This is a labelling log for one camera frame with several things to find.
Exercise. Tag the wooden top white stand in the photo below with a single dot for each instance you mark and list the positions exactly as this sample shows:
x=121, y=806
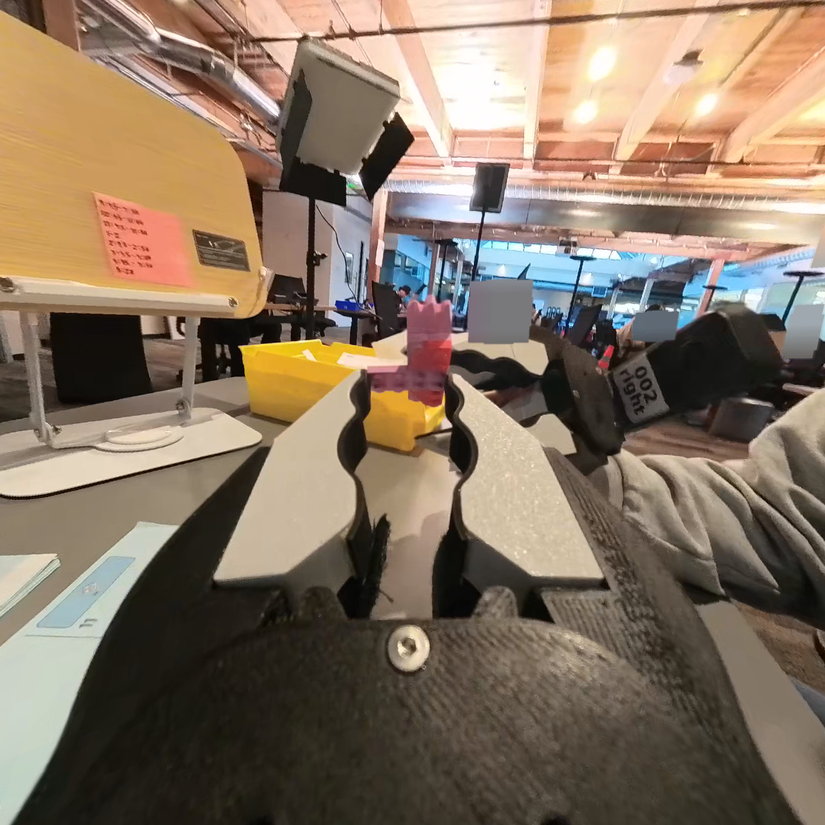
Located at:
x=96, y=129

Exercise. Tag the pink brick assembly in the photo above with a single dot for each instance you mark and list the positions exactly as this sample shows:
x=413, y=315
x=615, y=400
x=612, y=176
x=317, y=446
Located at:
x=425, y=361

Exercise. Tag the studio light on black stand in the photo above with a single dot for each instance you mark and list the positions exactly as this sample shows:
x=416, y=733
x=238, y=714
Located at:
x=341, y=109

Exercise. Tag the open pale blue instruction booklet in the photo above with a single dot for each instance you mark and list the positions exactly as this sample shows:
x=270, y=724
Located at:
x=64, y=644

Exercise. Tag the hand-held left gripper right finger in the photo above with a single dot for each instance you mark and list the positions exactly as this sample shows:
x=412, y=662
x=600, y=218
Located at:
x=528, y=509

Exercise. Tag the black label plate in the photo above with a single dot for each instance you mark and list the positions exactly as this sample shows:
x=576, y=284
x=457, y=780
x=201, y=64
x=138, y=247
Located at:
x=221, y=250

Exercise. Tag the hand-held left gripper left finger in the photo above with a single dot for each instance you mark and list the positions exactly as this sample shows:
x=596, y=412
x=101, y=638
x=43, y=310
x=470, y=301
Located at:
x=290, y=509

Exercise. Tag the person's right forearm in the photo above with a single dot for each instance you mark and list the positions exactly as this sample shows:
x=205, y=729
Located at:
x=722, y=503

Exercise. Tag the pink sticky note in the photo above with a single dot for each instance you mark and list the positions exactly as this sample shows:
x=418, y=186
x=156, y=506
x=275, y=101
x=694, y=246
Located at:
x=145, y=240

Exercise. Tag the white printed paper sheet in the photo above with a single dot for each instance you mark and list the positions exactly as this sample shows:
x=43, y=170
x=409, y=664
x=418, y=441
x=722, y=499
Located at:
x=354, y=359

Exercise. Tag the orange traffic cone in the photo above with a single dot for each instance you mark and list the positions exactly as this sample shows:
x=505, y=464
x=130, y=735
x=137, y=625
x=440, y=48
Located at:
x=606, y=356

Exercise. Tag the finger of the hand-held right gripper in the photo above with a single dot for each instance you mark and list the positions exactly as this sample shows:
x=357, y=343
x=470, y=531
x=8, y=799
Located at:
x=548, y=432
x=509, y=353

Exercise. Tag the shallow yellow plastic bin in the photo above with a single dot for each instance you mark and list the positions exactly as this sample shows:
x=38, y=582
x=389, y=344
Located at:
x=296, y=393

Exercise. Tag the round ceiling lamp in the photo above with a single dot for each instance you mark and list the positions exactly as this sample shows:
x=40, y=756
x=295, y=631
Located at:
x=602, y=61
x=585, y=111
x=706, y=103

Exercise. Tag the black panel on stand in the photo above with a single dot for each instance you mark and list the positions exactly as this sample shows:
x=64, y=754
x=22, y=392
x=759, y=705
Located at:
x=490, y=187

